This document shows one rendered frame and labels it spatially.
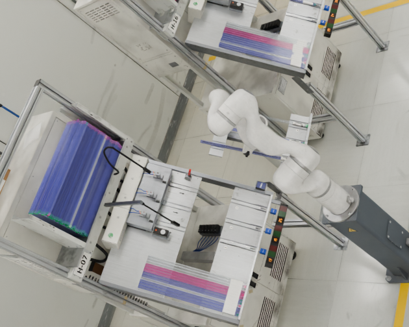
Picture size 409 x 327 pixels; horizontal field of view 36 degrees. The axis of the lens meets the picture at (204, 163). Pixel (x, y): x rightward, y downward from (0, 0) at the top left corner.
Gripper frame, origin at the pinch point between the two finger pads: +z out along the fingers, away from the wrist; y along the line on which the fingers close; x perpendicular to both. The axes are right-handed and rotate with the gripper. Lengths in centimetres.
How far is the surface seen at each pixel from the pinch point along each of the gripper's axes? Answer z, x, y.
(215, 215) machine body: 51, -5, 19
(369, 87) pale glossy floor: 55, 73, -100
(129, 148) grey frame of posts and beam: 5, -59, 15
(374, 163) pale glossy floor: 46, 81, -40
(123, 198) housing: 10, -54, 39
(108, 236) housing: 11, -56, 61
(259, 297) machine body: 63, 31, 56
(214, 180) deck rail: 12.0, -12.0, 15.9
